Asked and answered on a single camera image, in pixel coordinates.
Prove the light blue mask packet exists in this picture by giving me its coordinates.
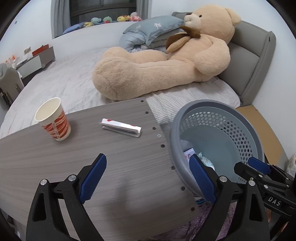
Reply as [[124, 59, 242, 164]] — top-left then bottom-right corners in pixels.
[[197, 152, 215, 170]]

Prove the purple rabbit toothpaste box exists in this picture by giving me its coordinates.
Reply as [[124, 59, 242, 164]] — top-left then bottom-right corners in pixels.
[[184, 148, 196, 163]]

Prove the white red box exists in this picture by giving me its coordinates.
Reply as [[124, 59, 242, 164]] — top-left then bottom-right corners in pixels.
[[100, 118, 142, 138]]

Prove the red white paper cup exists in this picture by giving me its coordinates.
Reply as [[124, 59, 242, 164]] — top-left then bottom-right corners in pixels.
[[34, 97, 71, 142]]

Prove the grey perforated trash basket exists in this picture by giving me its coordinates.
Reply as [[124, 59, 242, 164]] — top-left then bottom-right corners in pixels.
[[169, 100, 264, 198]]

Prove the white checked bed sheet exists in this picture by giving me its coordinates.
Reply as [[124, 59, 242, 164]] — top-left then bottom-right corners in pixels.
[[0, 47, 241, 140]]

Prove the grey upholstered headboard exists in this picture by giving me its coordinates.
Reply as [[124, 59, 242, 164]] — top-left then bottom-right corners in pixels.
[[161, 5, 276, 108]]

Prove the grey chair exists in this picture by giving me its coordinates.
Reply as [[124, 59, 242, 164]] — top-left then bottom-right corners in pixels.
[[0, 63, 24, 108]]

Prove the large beige teddy bear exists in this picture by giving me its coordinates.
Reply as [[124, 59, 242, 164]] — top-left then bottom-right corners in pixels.
[[92, 4, 241, 101]]

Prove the red box on desk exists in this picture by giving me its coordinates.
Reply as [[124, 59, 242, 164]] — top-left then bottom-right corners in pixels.
[[32, 44, 49, 57]]

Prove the rolled grey blue duvet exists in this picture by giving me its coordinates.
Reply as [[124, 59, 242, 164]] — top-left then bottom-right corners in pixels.
[[119, 33, 169, 53]]

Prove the grey flowered pillow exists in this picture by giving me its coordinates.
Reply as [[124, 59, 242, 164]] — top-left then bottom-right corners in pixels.
[[123, 16, 184, 45]]

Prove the grey curtain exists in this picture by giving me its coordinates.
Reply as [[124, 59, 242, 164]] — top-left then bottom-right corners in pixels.
[[51, 0, 71, 39]]

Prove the row of plush toys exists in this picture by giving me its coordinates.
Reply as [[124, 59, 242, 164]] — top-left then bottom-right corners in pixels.
[[83, 11, 143, 28]]

